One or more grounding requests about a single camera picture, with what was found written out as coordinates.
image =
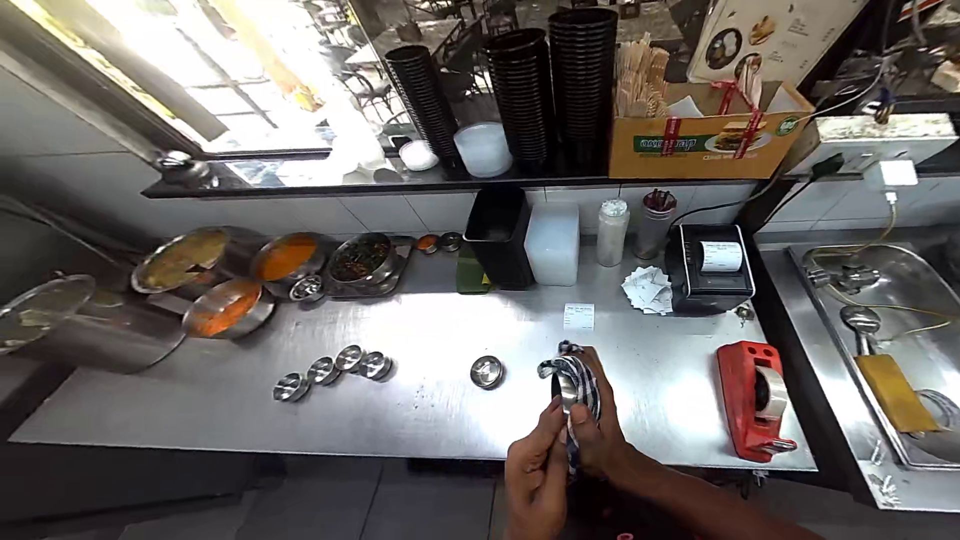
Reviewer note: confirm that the person's right hand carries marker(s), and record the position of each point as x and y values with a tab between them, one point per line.
601	431

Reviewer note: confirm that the person's left hand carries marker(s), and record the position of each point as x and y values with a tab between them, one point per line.
534	469

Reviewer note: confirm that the person's right fingers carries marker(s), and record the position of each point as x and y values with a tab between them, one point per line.
602	380

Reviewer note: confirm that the person's left fingers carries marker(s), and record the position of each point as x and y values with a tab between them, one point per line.
550	444

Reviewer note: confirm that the person's right thumb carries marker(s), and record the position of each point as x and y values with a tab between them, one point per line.
584	424

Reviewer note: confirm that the black white checked cloth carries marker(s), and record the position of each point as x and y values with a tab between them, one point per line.
587	379

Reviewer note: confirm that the small steel bowl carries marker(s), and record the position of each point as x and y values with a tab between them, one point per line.
568	389
349	358
374	365
487	373
322	371
290	388

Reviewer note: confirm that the single white printed slip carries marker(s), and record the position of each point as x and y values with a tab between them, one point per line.
579	316

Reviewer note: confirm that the person's body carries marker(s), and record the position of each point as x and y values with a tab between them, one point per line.
622	510

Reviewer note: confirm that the pile of paper receipts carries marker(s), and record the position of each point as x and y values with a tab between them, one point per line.
647	291

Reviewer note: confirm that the steel counter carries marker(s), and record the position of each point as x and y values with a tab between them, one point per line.
427	420

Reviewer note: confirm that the white translucent rectangular container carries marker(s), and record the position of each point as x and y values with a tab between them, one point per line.
553	247

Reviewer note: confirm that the red tape dispenser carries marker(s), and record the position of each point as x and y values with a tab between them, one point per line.
742	405

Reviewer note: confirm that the clear jar with white contents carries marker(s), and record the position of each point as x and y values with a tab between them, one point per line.
612	236

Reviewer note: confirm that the black receipt printer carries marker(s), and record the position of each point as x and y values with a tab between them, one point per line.
711	270

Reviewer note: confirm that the bunch of keys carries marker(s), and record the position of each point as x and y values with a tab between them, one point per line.
744	313

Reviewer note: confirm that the container with dark red sticks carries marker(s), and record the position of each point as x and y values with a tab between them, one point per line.
654	225

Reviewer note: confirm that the dark green flat packet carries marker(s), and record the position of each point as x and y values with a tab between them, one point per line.
471	276

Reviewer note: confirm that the black rectangular container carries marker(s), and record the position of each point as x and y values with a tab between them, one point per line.
499	247

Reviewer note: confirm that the small bowl with dark contents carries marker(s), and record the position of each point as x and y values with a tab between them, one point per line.
451	241

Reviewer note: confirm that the small bowl with orange sauce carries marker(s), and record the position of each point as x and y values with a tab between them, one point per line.
427	243

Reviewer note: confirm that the orange-brown cardboard box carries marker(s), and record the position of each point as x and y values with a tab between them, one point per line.
697	150

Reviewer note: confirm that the stack of translucent plastic bowls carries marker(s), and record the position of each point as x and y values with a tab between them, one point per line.
484	151

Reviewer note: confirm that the steel bowl with dark greens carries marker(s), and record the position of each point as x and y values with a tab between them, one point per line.
363	259

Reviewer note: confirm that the steel ladle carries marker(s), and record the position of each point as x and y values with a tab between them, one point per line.
861	322

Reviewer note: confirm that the steel faucet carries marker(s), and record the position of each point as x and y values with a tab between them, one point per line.
851	278

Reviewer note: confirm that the small steel strainer cup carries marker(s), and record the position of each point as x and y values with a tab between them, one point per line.
306	288

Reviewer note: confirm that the white round container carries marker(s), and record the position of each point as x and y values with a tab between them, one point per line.
418	156

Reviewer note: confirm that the yellow sponge cloth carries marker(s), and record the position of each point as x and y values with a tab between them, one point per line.
896	393

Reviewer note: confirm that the stack of black containers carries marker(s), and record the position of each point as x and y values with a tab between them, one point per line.
520	97
583	82

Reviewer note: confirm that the bundle of wooden cutlery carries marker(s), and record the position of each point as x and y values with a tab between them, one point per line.
641	79

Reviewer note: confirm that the steel sink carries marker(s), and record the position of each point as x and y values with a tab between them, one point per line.
900	300

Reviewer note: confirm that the black power plug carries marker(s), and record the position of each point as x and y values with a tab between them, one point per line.
828	166

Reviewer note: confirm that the steel pot with orange curry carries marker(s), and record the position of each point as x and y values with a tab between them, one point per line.
287	257

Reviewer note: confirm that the stack of narrow black cups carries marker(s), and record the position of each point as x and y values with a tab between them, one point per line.
422	97

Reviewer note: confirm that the steel bowl with orange-red food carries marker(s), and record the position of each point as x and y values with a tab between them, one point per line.
225	309

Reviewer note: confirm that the white electrical socket box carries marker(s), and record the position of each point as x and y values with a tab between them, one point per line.
862	139

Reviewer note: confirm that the white charger adapter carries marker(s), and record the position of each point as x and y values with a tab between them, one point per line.
898	173

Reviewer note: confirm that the menu board with food pictures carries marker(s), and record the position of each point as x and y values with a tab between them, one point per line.
780	37

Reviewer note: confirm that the steel pot with yellow curry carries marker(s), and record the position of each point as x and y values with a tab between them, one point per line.
187	262

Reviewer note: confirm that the large steel pot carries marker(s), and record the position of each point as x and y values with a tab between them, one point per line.
112	330

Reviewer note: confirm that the steel lidded pot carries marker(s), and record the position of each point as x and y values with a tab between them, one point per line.
180	166

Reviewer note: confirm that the window with dark frame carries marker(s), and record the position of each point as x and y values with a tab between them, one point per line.
247	112

